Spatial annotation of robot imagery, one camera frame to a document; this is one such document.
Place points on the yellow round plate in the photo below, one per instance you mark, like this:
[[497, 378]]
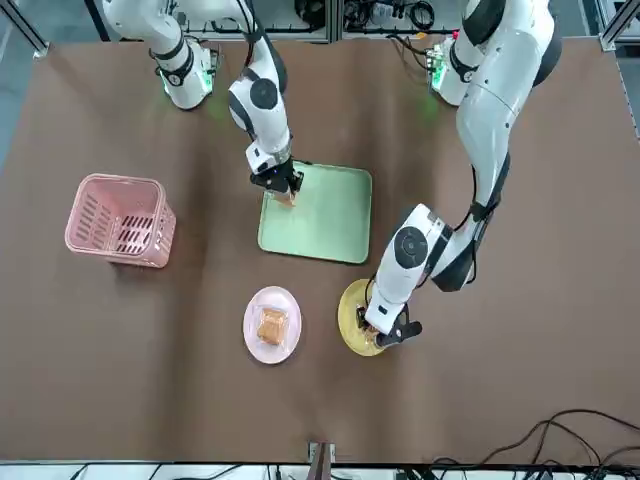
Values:
[[350, 320]]

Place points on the clear-wrapped bread pack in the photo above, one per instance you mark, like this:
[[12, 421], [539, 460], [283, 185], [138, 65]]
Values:
[[371, 334], [272, 326], [287, 201]]

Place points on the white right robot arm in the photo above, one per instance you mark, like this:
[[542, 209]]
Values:
[[265, 135]]

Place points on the green rectangular tray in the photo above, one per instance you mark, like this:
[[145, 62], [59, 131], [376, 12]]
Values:
[[325, 220]]

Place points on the aluminium frame post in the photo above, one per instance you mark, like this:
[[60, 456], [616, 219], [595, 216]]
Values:
[[321, 460], [25, 25], [332, 20], [617, 22]]

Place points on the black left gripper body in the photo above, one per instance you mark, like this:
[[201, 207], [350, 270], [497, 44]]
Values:
[[402, 332]]

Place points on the small pink plastic basket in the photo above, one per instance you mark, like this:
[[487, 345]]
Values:
[[120, 250]]

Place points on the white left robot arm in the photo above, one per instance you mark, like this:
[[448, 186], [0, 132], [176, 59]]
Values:
[[495, 125]]

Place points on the pinkish white round plate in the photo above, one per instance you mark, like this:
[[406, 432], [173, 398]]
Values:
[[265, 350]]

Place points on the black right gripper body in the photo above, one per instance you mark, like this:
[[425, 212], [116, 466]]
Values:
[[275, 177]]

